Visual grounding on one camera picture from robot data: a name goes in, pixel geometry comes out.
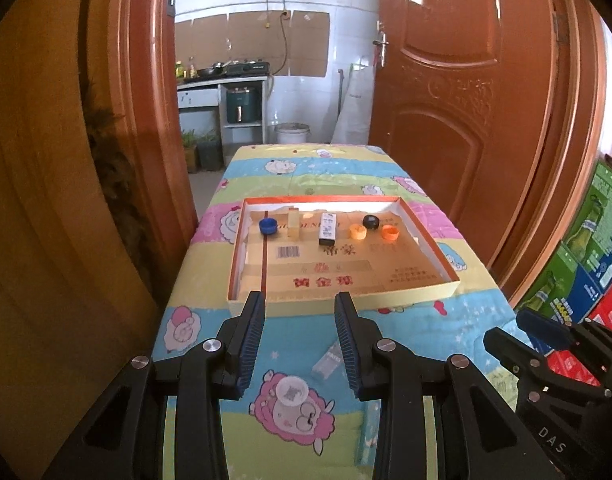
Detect white sack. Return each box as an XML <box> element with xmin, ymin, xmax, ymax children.
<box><xmin>331</xmin><ymin>62</ymin><xmax>375</xmax><ymax>146</ymax></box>

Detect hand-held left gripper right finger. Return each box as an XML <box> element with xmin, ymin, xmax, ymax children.
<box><xmin>334</xmin><ymin>291</ymin><xmax>562</xmax><ymax>480</ymax></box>

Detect cardboard wall sheet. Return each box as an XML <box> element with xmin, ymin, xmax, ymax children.
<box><xmin>175</xmin><ymin>10</ymin><xmax>331</xmax><ymax>78</ymax></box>

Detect brown wooden door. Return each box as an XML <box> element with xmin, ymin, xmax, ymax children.
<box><xmin>368</xmin><ymin>0</ymin><xmax>572</xmax><ymax>281</ymax></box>

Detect green beer carton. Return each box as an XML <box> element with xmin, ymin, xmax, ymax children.
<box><xmin>518</xmin><ymin>247</ymin><xmax>594</xmax><ymax>322</ymax></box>
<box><xmin>566</xmin><ymin>160</ymin><xmax>612</xmax><ymax>311</ymax></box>

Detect clear round cap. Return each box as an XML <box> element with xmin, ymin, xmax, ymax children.
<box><xmin>277</xmin><ymin>376</ymin><xmax>307</xmax><ymax>406</ymax></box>

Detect red carton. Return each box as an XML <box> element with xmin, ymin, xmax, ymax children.
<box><xmin>546</xmin><ymin>285</ymin><xmax>612</xmax><ymax>386</ymax></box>

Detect white bucket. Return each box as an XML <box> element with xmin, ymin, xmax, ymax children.
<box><xmin>275</xmin><ymin>122</ymin><xmax>311</xmax><ymax>145</ymax></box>

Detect black gas stove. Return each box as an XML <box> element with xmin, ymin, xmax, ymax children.
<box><xmin>226</xmin><ymin>61</ymin><xmax>271</xmax><ymax>77</ymax></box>

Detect grey kitchen counter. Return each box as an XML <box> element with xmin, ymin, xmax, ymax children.
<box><xmin>176</xmin><ymin>75</ymin><xmax>271</xmax><ymax>146</ymax></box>

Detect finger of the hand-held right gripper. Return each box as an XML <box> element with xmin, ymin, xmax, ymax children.
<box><xmin>482</xmin><ymin>327</ymin><xmax>552</xmax><ymax>381</ymax></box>
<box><xmin>516</xmin><ymin>309</ymin><xmax>573</xmax><ymax>352</ymax></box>

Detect green air fryer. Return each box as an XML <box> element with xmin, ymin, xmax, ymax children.
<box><xmin>227</xmin><ymin>86</ymin><xmax>261</xmax><ymax>123</ymax></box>

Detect metal door handle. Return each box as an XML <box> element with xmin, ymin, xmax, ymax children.
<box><xmin>372</xmin><ymin>20</ymin><xmax>389</xmax><ymax>67</ymax></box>

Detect potted plant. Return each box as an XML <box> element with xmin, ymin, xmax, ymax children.
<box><xmin>197</xmin><ymin>130</ymin><xmax>224</xmax><ymax>171</ymax></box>
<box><xmin>182</xmin><ymin>130</ymin><xmax>199</xmax><ymax>173</ymax></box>

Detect wooden door frame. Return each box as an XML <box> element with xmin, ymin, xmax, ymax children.
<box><xmin>108</xmin><ymin>0</ymin><xmax>612</xmax><ymax>306</ymax></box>

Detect black hanging cable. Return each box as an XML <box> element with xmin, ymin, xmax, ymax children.
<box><xmin>278</xmin><ymin>10</ymin><xmax>291</xmax><ymax>76</ymax></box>

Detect orange-rimmed cardboard box lid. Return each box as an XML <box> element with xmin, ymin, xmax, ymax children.
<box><xmin>227</xmin><ymin>195</ymin><xmax>461</xmax><ymax>317</ymax></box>

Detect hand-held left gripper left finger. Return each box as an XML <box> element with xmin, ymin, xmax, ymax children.
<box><xmin>40</xmin><ymin>290</ymin><xmax>267</xmax><ymax>480</ymax></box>

